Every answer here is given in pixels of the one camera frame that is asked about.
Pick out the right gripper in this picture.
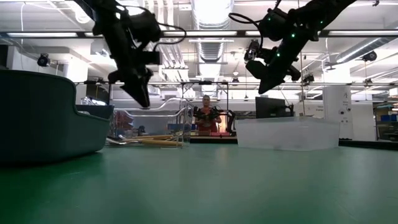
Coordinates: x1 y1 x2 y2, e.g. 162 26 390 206
244 37 302 95

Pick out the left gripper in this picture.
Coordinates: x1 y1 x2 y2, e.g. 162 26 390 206
107 37 163 109

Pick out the black monitor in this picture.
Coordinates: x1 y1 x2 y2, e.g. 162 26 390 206
255 96 295 119

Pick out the clear plastic bin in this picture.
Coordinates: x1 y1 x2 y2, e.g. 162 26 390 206
107 96 194 149

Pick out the frosted translucent plastic bin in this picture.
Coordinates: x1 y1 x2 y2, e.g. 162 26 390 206
234 116 341 152

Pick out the person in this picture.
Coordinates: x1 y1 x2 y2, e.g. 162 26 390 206
193 95 223 133

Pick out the white pillar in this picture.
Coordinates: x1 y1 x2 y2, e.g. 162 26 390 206
322 85 354 139

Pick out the grey-blue plastic bin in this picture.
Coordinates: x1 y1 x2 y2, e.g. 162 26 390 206
0 68 115 163

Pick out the green table mat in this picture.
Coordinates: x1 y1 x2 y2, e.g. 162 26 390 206
0 141 398 224

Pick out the shelf with blue bins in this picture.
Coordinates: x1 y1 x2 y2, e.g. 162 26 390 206
374 102 398 142

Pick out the silver ceiling duct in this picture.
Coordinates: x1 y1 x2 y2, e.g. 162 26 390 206
192 0 234 63
335 37 398 65

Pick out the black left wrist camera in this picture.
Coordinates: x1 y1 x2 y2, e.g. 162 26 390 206
127 11 163 46

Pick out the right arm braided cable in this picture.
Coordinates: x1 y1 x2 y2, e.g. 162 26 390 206
228 11 267 52

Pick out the black background frame rail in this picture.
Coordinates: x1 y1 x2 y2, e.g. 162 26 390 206
71 80 398 87

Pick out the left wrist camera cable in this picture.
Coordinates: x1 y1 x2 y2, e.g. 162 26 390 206
151 22 188 54

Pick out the black overhead frame bar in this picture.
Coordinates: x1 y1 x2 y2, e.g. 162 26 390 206
0 30 398 39

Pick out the black aluminium table frame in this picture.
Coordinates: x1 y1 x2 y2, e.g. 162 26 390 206
186 136 398 151

